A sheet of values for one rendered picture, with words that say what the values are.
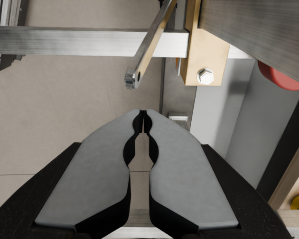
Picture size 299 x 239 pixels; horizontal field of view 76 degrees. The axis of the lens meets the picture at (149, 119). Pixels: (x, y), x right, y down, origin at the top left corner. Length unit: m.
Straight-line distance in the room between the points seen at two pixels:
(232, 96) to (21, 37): 0.50
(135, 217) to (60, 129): 1.23
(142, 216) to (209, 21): 0.28
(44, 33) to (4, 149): 1.59
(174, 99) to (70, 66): 0.88
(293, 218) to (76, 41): 0.40
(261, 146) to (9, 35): 0.52
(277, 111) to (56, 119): 1.29
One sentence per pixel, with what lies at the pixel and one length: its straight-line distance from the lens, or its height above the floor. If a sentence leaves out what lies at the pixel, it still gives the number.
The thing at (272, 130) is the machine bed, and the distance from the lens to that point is 0.50.
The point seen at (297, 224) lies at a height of 0.96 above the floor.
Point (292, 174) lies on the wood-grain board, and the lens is 0.42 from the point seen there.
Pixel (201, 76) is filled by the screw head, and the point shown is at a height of 0.88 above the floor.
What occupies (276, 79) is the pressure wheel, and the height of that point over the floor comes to 0.91.
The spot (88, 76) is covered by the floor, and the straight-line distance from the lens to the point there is 1.24.
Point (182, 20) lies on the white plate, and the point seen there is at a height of 0.79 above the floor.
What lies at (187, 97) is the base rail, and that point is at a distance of 0.47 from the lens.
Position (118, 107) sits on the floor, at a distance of 1.29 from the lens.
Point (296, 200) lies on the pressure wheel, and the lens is 0.44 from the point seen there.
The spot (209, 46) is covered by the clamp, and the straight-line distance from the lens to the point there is 0.26.
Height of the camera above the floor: 1.11
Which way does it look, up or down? 58 degrees down
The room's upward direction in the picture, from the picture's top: 180 degrees clockwise
